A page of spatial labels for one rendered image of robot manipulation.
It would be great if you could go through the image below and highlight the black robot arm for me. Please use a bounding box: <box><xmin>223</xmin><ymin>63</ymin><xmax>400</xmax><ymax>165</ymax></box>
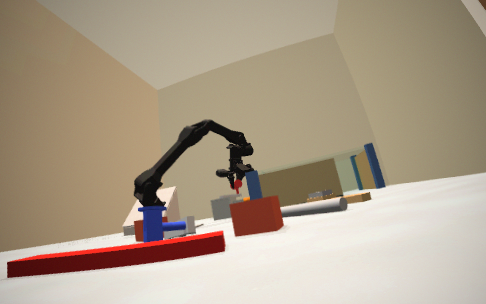
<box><xmin>134</xmin><ymin>119</ymin><xmax>254</xmax><ymax>207</ymax></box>

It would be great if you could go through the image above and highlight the red flat bar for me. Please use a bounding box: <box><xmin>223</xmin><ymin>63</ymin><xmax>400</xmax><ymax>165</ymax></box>
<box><xmin>7</xmin><ymin>231</ymin><xmax>226</xmax><ymax>278</ymax></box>

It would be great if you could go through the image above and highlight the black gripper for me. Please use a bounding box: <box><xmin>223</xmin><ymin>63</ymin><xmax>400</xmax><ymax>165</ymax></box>
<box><xmin>216</xmin><ymin>158</ymin><xmax>245</xmax><ymax>189</ymax></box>

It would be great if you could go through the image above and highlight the grey metal cylinder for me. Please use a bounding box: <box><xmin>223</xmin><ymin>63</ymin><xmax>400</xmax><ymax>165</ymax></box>
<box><xmin>280</xmin><ymin>197</ymin><xmax>348</xmax><ymax>217</ymax></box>

